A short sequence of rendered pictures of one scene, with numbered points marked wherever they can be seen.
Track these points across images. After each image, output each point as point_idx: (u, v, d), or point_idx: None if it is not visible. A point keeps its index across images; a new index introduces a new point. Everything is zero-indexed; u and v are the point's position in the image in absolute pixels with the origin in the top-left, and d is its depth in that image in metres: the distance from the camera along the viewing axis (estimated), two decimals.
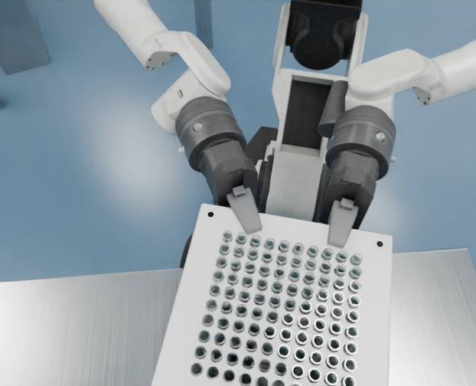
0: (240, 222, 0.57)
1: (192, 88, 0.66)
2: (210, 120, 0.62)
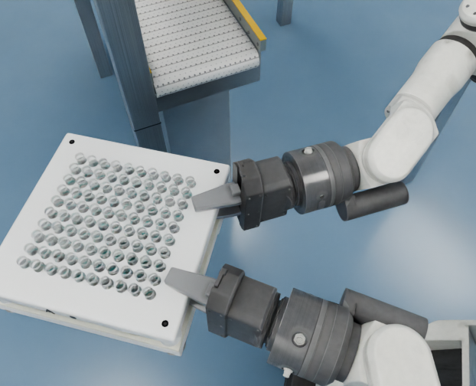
0: (204, 193, 0.59)
1: (357, 141, 0.61)
2: (314, 158, 0.58)
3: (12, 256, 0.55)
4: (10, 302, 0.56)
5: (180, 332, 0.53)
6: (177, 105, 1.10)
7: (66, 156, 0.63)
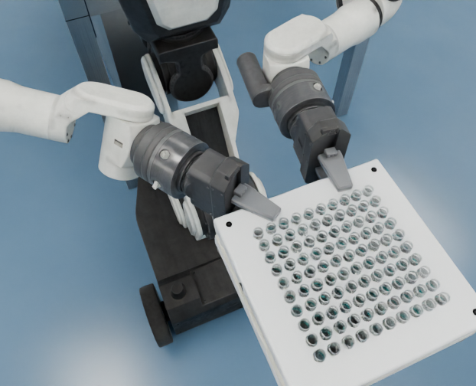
0: (259, 215, 0.57)
1: (125, 132, 0.62)
2: (172, 143, 0.60)
3: (448, 316, 0.51)
4: None
5: None
6: (109, 11, 1.30)
7: (328, 378, 0.47)
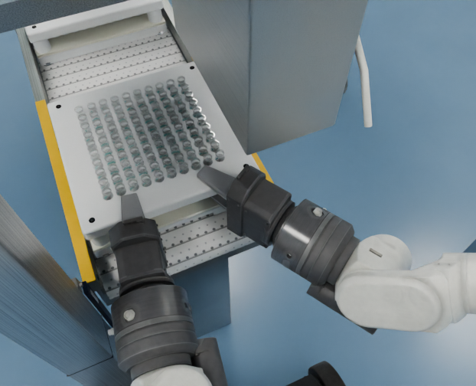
0: (217, 171, 0.61)
1: (363, 256, 0.52)
2: (311, 221, 0.54)
3: (80, 103, 0.68)
4: None
5: (105, 241, 0.60)
6: None
7: (177, 73, 0.72)
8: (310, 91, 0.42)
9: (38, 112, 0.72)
